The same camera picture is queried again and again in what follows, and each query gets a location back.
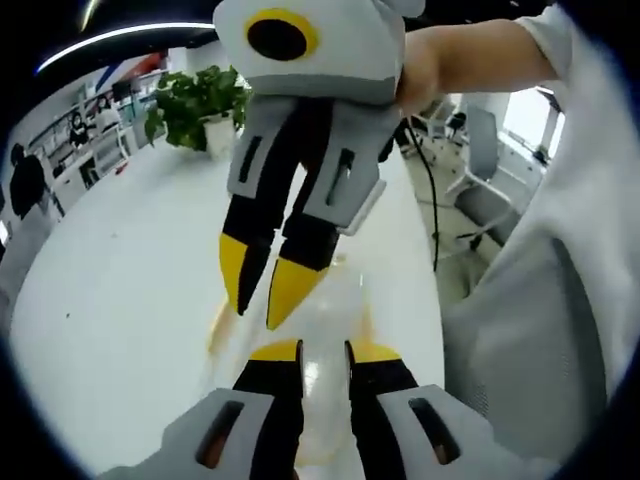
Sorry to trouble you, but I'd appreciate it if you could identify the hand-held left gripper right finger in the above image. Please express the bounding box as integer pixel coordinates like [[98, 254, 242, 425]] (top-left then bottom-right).
[[343, 341, 557, 480]]

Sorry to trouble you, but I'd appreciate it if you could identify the black cable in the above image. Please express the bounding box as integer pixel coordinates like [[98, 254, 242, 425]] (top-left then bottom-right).
[[401, 116, 442, 272]]

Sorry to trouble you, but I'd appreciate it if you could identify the white storage shelf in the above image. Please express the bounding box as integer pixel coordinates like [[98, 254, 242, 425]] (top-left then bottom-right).
[[28, 83, 137, 167]]

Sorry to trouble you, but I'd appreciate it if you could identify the person's white shirt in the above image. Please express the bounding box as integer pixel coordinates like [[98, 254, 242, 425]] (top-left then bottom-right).
[[442, 3, 640, 466]]

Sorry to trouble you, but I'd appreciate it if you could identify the grey office chair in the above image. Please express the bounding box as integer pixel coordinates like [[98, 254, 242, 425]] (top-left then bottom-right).
[[446, 106, 517, 247]]

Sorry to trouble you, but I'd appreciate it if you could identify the potted green plant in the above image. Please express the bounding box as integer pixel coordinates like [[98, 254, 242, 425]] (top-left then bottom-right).
[[144, 64, 252, 162]]

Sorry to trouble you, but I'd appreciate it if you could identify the ceiling light strip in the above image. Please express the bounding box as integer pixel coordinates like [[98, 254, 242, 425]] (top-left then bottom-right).
[[36, 21, 217, 72]]

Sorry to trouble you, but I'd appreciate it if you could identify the person's right hand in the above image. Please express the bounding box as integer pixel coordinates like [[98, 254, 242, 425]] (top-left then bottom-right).
[[397, 22, 451, 117]]

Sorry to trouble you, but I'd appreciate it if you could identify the clear box with yellow buckles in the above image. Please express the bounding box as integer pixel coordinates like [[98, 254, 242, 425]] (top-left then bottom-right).
[[207, 253, 382, 467]]

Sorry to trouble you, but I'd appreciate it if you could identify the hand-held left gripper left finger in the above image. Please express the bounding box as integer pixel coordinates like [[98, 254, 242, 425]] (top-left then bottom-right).
[[99, 339, 305, 480]]

